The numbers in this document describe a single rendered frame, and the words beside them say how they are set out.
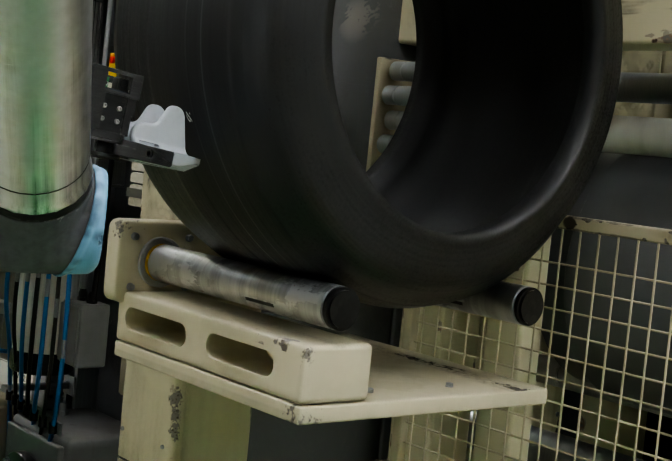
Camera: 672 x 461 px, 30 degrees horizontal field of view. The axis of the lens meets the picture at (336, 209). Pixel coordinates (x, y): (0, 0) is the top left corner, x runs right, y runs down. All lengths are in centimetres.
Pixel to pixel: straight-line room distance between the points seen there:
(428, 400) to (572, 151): 33
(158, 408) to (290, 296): 40
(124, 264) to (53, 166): 56
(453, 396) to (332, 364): 18
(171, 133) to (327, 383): 29
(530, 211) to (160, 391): 54
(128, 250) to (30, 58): 66
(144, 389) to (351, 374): 46
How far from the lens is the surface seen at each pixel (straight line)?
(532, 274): 192
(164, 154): 120
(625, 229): 159
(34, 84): 88
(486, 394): 141
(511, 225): 138
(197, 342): 137
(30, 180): 95
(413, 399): 133
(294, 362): 124
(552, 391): 239
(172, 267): 146
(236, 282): 135
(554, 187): 143
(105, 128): 117
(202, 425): 163
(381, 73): 190
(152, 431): 164
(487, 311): 146
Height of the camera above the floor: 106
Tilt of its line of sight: 3 degrees down
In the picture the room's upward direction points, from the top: 6 degrees clockwise
